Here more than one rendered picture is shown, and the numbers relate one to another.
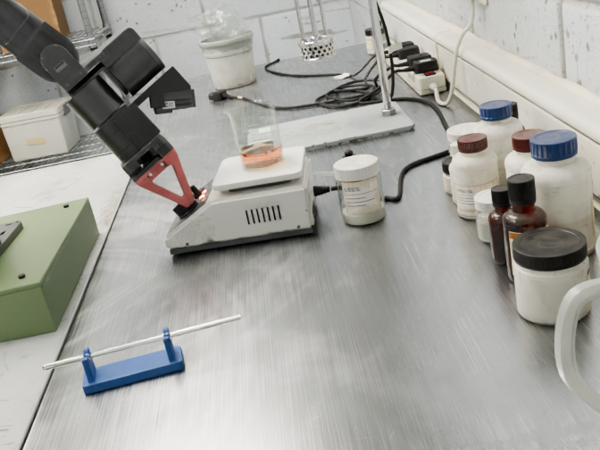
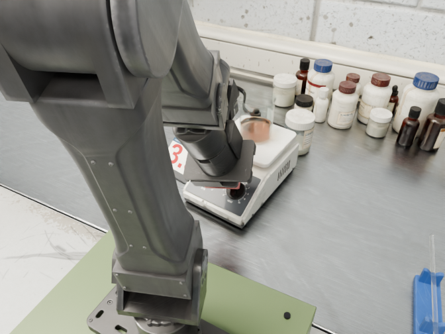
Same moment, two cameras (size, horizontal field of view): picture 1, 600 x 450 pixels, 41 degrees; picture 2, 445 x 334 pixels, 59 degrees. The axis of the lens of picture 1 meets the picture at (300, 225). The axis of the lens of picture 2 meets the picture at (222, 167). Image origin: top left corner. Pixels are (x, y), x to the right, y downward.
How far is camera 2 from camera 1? 1.01 m
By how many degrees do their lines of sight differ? 56
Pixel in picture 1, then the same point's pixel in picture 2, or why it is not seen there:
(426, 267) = (387, 161)
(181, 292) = (314, 246)
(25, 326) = not seen: outside the picture
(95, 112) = (220, 141)
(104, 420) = not seen: outside the picture
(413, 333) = not seen: outside the picture
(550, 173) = (436, 95)
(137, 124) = (237, 138)
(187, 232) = (253, 206)
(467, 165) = (354, 100)
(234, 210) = (275, 175)
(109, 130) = (225, 152)
